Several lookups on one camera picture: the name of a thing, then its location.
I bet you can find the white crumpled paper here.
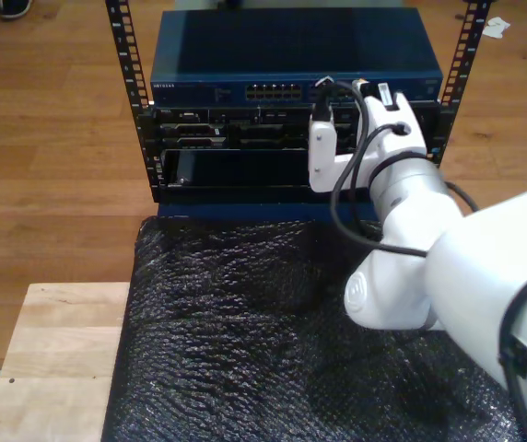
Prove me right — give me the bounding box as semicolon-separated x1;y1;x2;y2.
482;17;512;41

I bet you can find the black rack server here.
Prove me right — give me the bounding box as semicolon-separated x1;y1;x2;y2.
152;106;440;153

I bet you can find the black bubble mat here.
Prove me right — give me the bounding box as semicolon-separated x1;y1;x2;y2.
100;212;527;442

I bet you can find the dark shoe white sole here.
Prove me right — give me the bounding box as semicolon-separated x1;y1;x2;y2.
0;0;33;20

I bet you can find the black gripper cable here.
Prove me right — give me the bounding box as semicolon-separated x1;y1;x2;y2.
348;122;412;243

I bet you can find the black camera cable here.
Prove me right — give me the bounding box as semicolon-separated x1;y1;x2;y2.
312;76;527;442

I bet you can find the blue network switch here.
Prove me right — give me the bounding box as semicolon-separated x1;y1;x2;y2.
149;6;444;103

